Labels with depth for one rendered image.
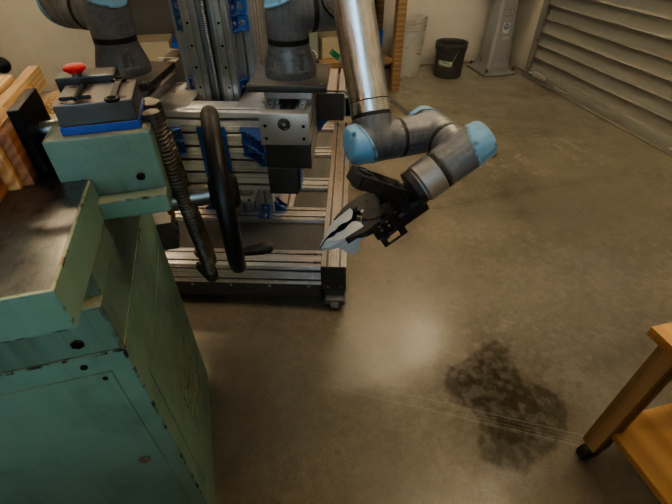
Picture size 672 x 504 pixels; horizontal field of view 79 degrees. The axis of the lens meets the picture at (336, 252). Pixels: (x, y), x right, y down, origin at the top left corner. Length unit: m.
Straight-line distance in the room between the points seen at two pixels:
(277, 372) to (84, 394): 0.80
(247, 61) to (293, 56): 0.28
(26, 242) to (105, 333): 0.16
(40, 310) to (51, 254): 0.07
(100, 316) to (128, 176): 0.20
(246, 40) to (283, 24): 0.25
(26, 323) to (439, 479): 1.07
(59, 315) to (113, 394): 0.26
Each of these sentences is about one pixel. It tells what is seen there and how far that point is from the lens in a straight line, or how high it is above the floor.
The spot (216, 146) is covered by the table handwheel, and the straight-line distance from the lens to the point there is 0.63.
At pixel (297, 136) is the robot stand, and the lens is 1.18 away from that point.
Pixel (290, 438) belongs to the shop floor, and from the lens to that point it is 1.33.
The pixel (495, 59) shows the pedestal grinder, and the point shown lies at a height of 0.13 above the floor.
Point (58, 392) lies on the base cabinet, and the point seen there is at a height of 0.65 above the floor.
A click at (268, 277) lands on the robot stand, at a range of 1.50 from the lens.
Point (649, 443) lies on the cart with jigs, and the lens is 1.36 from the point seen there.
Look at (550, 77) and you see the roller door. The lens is 4.21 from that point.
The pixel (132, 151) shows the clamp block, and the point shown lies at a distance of 0.66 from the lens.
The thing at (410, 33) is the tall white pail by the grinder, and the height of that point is 0.37.
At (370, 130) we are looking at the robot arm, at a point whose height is 0.88.
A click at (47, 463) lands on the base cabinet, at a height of 0.47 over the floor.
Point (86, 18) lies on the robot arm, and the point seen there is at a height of 0.97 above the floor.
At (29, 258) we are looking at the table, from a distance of 0.56.
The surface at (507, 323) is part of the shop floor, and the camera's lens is 1.69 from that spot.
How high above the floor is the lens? 1.19
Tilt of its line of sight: 40 degrees down
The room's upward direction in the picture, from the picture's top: straight up
